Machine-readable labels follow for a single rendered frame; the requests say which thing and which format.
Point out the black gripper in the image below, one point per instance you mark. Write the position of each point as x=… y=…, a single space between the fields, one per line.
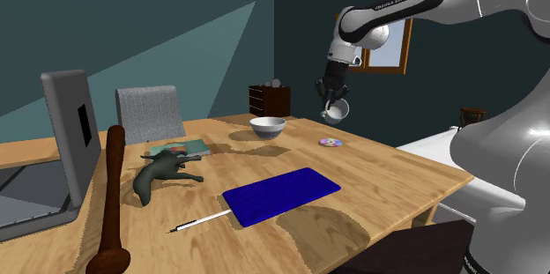
x=335 y=74

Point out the white mug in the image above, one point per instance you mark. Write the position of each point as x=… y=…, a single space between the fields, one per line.
x=337 y=112

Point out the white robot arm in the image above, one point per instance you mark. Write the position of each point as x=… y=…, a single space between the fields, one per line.
x=494 y=153

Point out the rainbow compact disc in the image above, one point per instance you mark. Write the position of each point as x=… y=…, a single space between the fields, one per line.
x=330 y=142

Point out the dark wooden chest of drawers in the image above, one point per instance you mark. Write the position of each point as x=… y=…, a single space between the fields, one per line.
x=270 y=100

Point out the wooden framed window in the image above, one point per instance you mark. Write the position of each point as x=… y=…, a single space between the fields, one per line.
x=389 y=52

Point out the white bowl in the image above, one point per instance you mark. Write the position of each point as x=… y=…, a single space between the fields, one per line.
x=267 y=126

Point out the light wooden table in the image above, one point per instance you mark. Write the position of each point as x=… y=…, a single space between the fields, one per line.
x=378 y=170

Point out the blue flat tablet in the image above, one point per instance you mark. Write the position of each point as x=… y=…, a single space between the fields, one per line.
x=281 y=196

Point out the white bed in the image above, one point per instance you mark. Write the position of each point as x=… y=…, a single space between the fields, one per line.
x=434 y=148

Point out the dark round side table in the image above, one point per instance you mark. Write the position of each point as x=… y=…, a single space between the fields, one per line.
x=472 y=115

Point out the teal book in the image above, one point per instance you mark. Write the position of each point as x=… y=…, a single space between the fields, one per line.
x=195 y=146

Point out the white and black pen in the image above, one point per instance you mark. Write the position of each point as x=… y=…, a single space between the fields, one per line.
x=202 y=220

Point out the grey fabric chair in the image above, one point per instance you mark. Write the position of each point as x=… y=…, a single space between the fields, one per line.
x=148 y=112

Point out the grey animal figure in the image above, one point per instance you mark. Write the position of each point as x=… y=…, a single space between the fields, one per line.
x=159 y=170

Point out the brown wooden baseball bat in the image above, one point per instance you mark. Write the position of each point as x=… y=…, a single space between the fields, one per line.
x=112 y=187

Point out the grey open laptop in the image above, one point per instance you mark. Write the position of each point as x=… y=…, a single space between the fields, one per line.
x=64 y=135

